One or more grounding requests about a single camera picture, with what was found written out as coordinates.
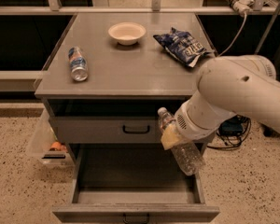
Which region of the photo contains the orange fruit in bin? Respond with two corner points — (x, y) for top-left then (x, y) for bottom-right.
(49, 142), (67, 152)

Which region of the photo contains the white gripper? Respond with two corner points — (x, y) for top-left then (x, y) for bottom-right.
(161, 106), (218, 150)

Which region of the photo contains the grey drawer cabinet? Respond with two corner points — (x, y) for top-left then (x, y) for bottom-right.
(34, 12), (222, 161)

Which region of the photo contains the grey open bottom drawer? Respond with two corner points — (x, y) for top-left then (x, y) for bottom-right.
(53, 144), (219, 224)

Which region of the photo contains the white power strip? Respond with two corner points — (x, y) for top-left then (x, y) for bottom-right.
(226, 0), (253, 16)

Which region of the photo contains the grey middle drawer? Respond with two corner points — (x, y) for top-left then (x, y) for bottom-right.
(49, 117), (161, 144)

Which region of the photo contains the white power cable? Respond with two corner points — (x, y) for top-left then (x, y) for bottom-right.
(217, 11), (248, 58)

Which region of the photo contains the grey metal support rod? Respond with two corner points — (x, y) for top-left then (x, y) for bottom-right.
(255, 0), (280, 54)

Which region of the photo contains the clear plastic storage bin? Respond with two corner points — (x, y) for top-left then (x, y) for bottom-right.
(26, 109), (73, 167)

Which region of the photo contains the clear plastic water bottle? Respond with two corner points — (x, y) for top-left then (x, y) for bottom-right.
(158, 107), (205, 176)

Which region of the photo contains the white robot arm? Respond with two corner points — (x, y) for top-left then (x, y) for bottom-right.
(161, 55), (280, 149)

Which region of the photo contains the black cable bundle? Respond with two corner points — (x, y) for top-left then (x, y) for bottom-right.
(206, 115), (252, 151)

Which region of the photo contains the blue chip bag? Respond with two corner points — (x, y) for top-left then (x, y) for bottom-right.
(153, 27), (211, 67)

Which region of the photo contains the white paper bowl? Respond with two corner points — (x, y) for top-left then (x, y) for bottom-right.
(108, 22), (146, 46)

